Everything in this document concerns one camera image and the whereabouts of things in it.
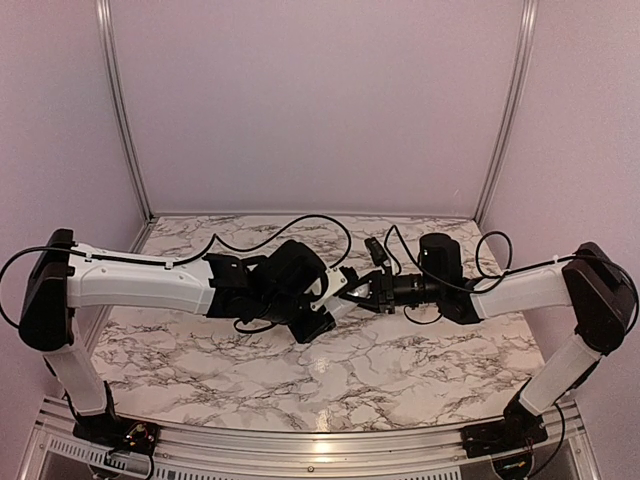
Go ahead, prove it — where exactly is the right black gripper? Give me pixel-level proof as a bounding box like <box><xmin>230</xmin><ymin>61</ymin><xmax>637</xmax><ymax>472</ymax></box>
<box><xmin>346</xmin><ymin>266</ymin><xmax>444</xmax><ymax>314</ymax></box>

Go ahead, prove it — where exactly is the white remote control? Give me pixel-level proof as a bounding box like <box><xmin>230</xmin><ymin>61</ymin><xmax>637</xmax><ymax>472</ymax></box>
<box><xmin>324</xmin><ymin>284</ymin><xmax>369</xmax><ymax>321</ymax></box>

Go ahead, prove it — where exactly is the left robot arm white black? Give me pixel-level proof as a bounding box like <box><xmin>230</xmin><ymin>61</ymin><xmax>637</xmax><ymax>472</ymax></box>
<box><xmin>18</xmin><ymin>229</ymin><xmax>343</xmax><ymax>445</ymax></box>

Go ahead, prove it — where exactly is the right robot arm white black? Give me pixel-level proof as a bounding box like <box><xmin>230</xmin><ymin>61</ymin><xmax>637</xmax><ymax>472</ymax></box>
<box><xmin>328</xmin><ymin>233</ymin><xmax>639</xmax><ymax>448</ymax></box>

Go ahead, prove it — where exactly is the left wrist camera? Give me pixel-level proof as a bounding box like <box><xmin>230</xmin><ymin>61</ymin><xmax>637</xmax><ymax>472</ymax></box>
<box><xmin>305</xmin><ymin>267</ymin><xmax>358</xmax><ymax>313</ymax></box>

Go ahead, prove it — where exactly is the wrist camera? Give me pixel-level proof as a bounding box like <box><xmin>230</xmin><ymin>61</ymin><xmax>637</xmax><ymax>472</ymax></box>
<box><xmin>364</xmin><ymin>237</ymin><xmax>390</xmax><ymax>267</ymax></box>
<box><xmin>305</xmin><ymin>267</ymin><xmax>358</xmax><ymax>313</ymax></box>

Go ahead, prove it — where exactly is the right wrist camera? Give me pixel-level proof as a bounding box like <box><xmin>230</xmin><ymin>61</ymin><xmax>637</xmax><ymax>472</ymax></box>
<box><xmin>364</xmin><ymin>237</ymin><xmax>390</xmax><ymax>267</ymax></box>

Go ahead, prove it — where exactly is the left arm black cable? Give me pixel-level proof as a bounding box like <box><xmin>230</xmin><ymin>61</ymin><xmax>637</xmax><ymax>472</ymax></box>
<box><xmin>0</xmin><ymin>214</ymin><xmax>354</xmax><ymax>334</ymax></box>

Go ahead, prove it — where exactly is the front aluminium rail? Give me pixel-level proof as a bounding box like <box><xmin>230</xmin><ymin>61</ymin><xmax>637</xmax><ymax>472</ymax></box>
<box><xmin>17</xmin><ymin>398</ymin><xmax>601</xmax><ymax>479</ymax></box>

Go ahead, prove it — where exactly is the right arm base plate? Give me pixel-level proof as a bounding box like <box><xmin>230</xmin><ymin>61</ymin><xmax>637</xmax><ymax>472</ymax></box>
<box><xmin>461</xmin><ymin>419</ymin><xmax>548</xmax><ymax>458</ymax></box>

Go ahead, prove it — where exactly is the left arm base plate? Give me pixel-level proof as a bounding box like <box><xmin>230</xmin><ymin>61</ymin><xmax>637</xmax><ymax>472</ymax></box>
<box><xmin>73</xmin><ymin>417</ymin><xmax>160</xmax><ymax>455</ymax></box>

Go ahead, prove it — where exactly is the right aluminium frame post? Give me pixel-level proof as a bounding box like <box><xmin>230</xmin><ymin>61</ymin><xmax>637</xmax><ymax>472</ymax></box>
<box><xmin>474</xmin><ymin>0</ymin><xmax>539</xmax><ymax>222</ymax></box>

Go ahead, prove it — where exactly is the aluminium frame post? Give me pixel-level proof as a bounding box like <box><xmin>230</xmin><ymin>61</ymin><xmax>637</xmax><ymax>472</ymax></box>
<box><xmin>96</xmin><ymin>0</ymin><xmax>154</xmax><ymax>223</ymax></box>
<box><xmin>474</xmin><ymin>0</ymin><xmax>539</xmax><ymax>222</ymax></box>

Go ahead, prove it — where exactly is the left aluminium frame post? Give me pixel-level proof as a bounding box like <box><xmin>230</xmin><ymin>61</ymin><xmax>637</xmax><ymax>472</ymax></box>
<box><xmin>96</xmin><ymin>0</ymin><xmax>154</xmax><ymax>223</ymax></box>

